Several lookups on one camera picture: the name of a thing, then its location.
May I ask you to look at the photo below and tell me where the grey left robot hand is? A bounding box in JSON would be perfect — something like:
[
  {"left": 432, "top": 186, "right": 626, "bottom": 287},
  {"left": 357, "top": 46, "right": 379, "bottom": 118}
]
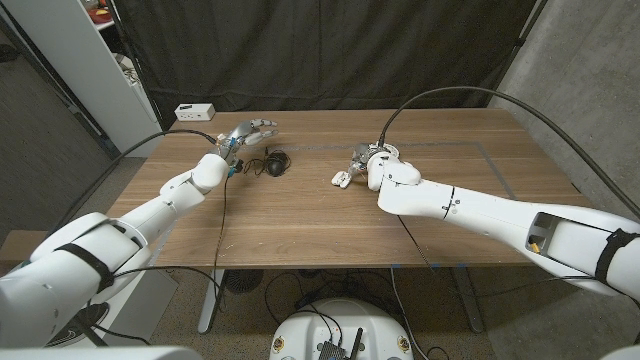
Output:
[{"left": 214, "top": 118, "right": 279, "bottom": 164}]

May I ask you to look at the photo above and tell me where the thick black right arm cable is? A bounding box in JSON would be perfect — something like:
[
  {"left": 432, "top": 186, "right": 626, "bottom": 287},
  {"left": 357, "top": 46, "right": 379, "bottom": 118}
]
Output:
[{"left": 377, "top": 85, "right": 640, "bottom": 220}]

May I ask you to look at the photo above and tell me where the black backdrop stand pole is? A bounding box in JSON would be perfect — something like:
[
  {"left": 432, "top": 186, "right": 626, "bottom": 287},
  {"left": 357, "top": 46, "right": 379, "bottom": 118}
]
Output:
[
  {"left": 485, "top": 0, "right": 549, "bottom": 109},
  {"left": 103, "top": 0, "right": 167, "bottom": 134}
]

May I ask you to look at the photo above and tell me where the grey table leg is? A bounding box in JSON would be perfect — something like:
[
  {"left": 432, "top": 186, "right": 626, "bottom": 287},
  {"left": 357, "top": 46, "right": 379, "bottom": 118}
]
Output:
[{"left": 451, "top": 267, "right": 486, "bottom": 335}]

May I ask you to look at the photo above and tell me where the white robot head housing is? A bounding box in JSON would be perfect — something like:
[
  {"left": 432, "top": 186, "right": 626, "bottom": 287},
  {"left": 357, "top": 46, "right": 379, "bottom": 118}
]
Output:
[{"left": 0, "top": 345, "right": 204, "bottom": 360}]

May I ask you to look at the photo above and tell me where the red bowl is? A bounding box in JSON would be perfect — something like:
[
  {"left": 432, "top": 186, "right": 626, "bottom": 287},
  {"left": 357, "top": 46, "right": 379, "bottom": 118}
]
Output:
[{"left": 87, "top": 6, "right": 114, "bottom": 26}]

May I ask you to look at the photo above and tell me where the black backdrop curtain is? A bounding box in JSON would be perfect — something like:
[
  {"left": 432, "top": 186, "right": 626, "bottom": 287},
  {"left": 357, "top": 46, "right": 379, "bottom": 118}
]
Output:
[{"left": 113, "top": 0, "right": 539, "bottom": 134}]

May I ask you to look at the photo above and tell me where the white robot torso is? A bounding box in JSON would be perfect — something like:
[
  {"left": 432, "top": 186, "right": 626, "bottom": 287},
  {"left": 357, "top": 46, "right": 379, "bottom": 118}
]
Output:
[{"left": 269, "top": 297, "right": 415, "bottom": 360}]

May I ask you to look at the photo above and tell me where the black floor cable tangle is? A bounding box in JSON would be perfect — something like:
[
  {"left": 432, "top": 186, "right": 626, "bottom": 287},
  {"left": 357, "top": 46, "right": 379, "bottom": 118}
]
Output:
[{"left": 263, "top": 269, "right": 401, "bottom": 327}]

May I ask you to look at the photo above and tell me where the brown cardboard box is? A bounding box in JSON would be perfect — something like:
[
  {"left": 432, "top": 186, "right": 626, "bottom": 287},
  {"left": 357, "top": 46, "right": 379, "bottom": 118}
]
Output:
[{"left": 0, "top": 229, "right": 46, "bottom": 271}]

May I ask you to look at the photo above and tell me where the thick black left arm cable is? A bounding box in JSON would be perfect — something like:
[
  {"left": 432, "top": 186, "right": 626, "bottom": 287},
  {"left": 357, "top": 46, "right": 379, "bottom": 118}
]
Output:
[{"left": 47, "top": 128, "right": 219, "bottom": 236}]

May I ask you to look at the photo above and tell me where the white cabinet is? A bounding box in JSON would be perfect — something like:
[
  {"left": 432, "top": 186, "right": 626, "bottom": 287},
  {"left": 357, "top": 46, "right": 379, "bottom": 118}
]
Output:
[{"left": 2, "top": 0, "right": 166, "bottom": 159}]

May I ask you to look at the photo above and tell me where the white table leg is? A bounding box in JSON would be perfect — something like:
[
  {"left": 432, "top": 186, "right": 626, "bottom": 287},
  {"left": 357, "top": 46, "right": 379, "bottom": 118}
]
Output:
[{"left": 197, "top": 269, "right": 227, "bottom": 335}]

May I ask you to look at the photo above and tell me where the black floor fan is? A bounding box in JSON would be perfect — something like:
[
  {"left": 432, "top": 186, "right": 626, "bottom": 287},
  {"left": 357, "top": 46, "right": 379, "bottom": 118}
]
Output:
[{"left": 224, "top": 269, "right": 265, "bottom": 295}]

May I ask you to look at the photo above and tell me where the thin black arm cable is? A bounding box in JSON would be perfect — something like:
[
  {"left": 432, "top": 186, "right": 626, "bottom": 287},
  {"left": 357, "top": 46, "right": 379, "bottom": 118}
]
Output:
[
  {"left": 91, "top": 174, "right": 231, "bottom": 311},
  {"left": 397, "top": 214, "right": 596, "bottom": 301}
]

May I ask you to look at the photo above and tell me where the black round floor object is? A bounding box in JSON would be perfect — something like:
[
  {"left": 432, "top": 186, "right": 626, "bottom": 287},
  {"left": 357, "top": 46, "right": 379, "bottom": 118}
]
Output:
[{"left": 44, "top": 301, "right": 110, "bottom": 349}]

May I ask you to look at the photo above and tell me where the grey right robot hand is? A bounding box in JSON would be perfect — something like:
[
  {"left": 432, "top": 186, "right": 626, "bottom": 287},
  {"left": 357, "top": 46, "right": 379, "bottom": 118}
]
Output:
[{"left": 344, "top": 142, "right": 389, "bottom": 183}]

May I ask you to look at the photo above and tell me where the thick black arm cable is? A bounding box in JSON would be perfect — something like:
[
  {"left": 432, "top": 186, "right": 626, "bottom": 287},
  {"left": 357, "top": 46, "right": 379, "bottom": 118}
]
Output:
[
  {"left": 47, "top": 128, "right": 219, "bottom": 236},
  {"left": 377, "top": 85, "right": 640, "bottom": 220}
]

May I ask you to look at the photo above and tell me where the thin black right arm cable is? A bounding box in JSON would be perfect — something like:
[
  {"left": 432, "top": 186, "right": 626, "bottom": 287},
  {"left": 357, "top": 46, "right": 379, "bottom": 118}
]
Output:
[{"left": 397, "top": 214, "right": 596, "bottom": 301}]

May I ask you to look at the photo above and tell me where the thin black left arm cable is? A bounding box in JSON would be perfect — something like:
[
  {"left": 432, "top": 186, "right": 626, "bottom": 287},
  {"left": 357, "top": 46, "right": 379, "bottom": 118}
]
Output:
[{"left": 91, "top": 174, "right": 231, "bottom": 311}]

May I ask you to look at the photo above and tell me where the black torso antenna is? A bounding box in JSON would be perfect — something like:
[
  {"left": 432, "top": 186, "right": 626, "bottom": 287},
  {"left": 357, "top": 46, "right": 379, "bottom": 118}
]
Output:
[{"left": 348, "top": 327, "right": 365, "bottom": 360}]

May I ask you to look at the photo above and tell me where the black computer mouse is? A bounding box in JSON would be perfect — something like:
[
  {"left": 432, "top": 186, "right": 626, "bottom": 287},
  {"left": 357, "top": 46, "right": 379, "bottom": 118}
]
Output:
[{"left": 264, "top": 151, "right": 292, "bottom": 178}]

